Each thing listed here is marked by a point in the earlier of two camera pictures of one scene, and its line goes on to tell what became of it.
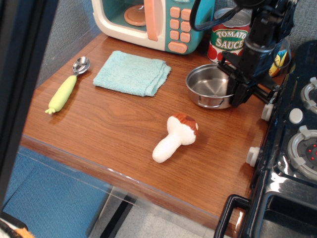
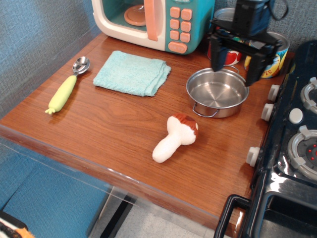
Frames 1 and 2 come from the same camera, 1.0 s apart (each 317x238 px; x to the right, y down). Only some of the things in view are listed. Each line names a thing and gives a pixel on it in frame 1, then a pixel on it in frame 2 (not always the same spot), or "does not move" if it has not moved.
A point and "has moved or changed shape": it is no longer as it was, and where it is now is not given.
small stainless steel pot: x=207 y=86 has moved or changed shape
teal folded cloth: x=131 y=74 does not move
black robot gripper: x=248 y=73 to x=249 y=27
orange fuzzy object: x=25 y=233 does not move
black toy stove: x=283 y=199 does not move
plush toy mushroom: x=183 y=130 does not move
